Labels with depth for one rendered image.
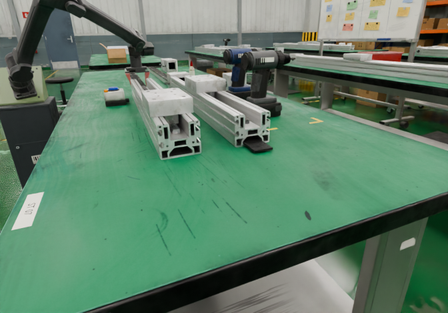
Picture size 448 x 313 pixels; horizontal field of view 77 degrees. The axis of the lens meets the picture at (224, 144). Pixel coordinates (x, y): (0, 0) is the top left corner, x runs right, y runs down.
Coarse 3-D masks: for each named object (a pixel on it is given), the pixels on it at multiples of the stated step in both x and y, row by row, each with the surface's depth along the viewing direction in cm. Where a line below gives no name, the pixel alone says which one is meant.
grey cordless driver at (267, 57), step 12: (252, 60) 88; (264, 60) 89; (276, 60) 91; (288, 60) 94; (264, 72) 92; (252, 84) 93; (264, 84) 94; (252, 96) 95; (264, 96) 95; (264, 108) 95; (276, 108) 96
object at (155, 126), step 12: (132, 84) 122; (156, 84) 116; (144, 108) 87; (144, 120) 91; (156, 120) 66; (180, 120) 73; (192, 120) 65; (156, 132) 65; (168, 132) 64; (180, 132) 70; (192, 132) 68; (156, 144) 69; (168, 144) 65; (180, 144) 66; (192, 144) 67; (168, 156) 66; (180, 156) 67
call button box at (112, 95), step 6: (108, 90) 118; (114, 90) 118; (120, 90) 119; (108, 96) 116; (114, 96) 117; (120, 96) 118; (108, 102) 117; (114, 102) 118; (120, 102) 118; (126, 102) 123
